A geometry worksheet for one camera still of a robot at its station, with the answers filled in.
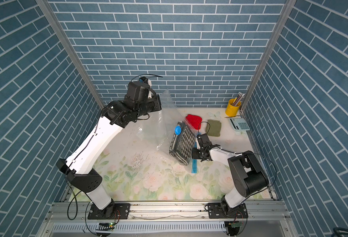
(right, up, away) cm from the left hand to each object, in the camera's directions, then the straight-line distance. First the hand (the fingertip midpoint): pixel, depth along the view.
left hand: (166, 100), depth 69 cm
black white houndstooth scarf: (+7, -23, +15) cm, 29 cm away
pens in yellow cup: (+50, +6, +40) cm, 64 cm away
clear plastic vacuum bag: (+1, -15, +6) cm, 16 cm away
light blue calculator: (+51, -12, +42) cm, 67 cm away
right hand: (+17, -31, +26) cm, 44 cm away
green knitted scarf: (+31, -15, +34) cm, 48 cm away
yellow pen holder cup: (+45, -2, +43) cm, 62 cm away
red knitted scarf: (+18, -9, +40) cm, 44 cm away
